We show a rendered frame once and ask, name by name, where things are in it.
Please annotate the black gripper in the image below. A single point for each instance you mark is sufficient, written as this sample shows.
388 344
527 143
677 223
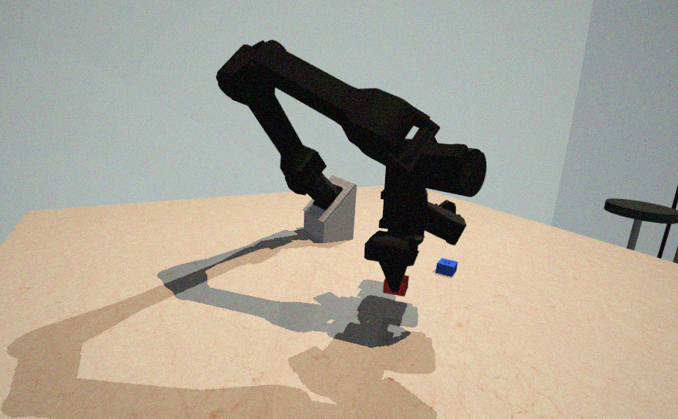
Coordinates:
397 248

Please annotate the red block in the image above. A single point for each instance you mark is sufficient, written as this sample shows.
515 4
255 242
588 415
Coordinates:
402 290

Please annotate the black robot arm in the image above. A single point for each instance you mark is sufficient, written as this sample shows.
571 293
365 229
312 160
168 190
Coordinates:
374 120

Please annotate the blue block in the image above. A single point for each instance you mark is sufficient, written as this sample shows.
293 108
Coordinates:
446 266

